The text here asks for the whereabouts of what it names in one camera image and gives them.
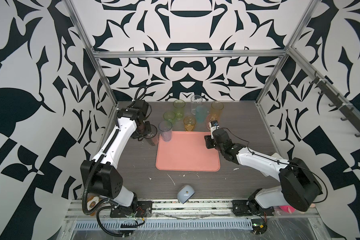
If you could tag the white box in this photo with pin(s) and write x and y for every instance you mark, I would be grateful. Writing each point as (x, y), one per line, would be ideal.
(278, 157)

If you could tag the pink plastic tray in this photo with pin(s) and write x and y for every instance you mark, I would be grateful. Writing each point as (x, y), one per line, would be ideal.
(187, 151)

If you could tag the short green glass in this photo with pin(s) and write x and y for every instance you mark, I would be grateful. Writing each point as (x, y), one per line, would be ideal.
(170, 117)

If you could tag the grey computer mouse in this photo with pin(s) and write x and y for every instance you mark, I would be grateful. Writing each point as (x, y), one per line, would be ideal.
(185, 193)

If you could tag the short pink glass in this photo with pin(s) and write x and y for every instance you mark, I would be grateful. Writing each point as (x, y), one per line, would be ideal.
(209, 119)

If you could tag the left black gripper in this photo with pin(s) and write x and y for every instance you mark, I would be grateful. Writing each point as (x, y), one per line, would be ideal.
(147, 130)

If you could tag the blue tall tumbler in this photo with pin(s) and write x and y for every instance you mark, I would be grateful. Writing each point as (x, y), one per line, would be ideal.
(165, 128)

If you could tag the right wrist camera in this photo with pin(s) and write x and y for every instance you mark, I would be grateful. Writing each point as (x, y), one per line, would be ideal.
(214, 125)

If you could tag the tall green glass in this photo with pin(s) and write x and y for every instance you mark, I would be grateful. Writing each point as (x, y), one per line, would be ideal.
(179, 106)

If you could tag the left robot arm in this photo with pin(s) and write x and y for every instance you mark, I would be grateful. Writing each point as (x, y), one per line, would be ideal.
(102, 182)

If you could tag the brown plush toy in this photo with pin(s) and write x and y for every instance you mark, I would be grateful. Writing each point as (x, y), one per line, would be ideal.
(93, 204)

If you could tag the pink plush doll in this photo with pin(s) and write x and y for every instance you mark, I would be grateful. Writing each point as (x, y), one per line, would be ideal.
(290, 209)

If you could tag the clear tall glass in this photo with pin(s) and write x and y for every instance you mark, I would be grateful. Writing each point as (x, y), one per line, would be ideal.
(196, 100)

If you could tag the teal dimpled tumbler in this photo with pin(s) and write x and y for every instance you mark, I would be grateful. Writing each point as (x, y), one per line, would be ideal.
(201, 114)

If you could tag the dark grey tumbler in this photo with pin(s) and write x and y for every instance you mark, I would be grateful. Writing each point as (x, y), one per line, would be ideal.
(153, 137)

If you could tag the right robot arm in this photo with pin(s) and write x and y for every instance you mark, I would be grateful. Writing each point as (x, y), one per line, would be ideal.
(299, 186)

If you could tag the black wall hook rack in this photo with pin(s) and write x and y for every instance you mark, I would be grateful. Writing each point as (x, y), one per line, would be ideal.
(338, 101)

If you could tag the short amber glass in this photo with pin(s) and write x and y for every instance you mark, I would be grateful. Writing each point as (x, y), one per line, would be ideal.
(189, 123)

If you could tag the tall amber glass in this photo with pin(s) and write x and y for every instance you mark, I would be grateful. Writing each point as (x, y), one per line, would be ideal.
(217, 109)

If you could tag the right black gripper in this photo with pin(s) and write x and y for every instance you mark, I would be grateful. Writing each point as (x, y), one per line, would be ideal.
(208, 140)

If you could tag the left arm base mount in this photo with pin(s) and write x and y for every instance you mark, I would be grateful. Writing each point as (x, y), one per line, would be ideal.
(138, 209)

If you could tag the white cable duct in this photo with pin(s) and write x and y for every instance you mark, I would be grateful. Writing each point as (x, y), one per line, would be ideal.
(170, 224)

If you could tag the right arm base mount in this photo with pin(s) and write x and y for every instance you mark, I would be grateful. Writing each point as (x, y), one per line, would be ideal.
(249, 208)

